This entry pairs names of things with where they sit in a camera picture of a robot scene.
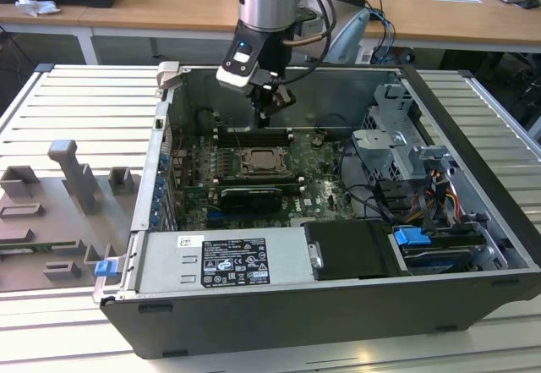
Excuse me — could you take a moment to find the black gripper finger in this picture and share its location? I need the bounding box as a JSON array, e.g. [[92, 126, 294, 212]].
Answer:
[[270, 84, 298, 110], [252, 87, 274, 129]]

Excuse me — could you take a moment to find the CPU socket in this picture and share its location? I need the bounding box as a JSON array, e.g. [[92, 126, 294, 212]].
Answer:
[[238, 145, 295, 176]]

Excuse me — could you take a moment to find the pale blue teach pendant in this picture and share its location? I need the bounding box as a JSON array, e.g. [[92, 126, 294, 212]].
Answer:
[[329, 7, 373, 63]]

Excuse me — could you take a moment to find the black graphics card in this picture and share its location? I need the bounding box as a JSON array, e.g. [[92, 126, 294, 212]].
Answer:
[[217, 185, 283, 214]]

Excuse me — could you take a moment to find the green motherboard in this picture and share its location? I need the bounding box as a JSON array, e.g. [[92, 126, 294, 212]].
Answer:
[[168, 127, 360, 230]]

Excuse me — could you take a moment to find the metal disk bay cage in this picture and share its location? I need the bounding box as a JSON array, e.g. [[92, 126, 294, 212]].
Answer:
[[350, 81, 460, 184]]

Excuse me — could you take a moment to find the wooden desk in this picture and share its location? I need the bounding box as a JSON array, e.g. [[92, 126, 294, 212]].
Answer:
[[0, 0, 541, 65]]

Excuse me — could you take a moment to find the grey power supply unit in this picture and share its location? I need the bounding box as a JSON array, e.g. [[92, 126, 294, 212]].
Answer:
[[137, 227, 319, 294]]

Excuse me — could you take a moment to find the hard disk in blue carrier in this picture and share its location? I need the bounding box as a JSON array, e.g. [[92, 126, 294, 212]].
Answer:
[[391, 225, 487, 276]]

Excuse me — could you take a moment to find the black open PC case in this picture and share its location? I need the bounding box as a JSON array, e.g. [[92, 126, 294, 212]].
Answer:
[[91, 62, 541, 359]]

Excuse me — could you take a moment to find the blue case latch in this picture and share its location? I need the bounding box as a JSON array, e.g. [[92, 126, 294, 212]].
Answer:
[[95, 261, 118, 279]]

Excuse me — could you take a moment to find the grey parts rack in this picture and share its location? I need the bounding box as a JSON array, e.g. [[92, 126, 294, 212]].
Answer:
[[0, 139, 143, 293]]

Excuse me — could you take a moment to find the black office chair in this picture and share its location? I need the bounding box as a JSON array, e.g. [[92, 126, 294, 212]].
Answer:
[[505, 49, 541, 137]]

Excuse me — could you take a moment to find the crumpled white paper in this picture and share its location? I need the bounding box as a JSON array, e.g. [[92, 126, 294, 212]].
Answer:
[[14, 0, 61, 18]]

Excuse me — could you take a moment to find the green RAM stick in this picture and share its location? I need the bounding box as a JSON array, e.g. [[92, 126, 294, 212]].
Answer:
[[0, 241, 81, 252]]

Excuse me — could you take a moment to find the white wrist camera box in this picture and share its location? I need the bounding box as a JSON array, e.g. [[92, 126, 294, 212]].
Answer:
[[215, 41, 265, 93]]

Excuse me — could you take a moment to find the black data wire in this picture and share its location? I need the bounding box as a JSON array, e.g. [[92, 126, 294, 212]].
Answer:
[[340, 140, 398, 226]]

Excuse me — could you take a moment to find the coloured power wire bundle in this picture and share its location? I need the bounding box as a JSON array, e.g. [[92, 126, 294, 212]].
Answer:
[[416, 168, 462, 228]]

